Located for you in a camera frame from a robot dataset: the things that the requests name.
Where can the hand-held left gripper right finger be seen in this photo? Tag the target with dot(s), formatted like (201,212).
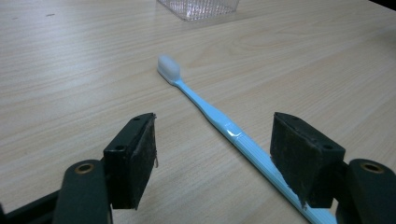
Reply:
(305,161)

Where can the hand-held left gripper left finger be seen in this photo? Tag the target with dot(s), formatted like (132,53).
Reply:
(130,161)

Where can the light blue toothbrush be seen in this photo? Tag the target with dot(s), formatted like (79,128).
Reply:
(218,116)

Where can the clear plastic container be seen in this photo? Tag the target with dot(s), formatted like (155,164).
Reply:
(199,7)

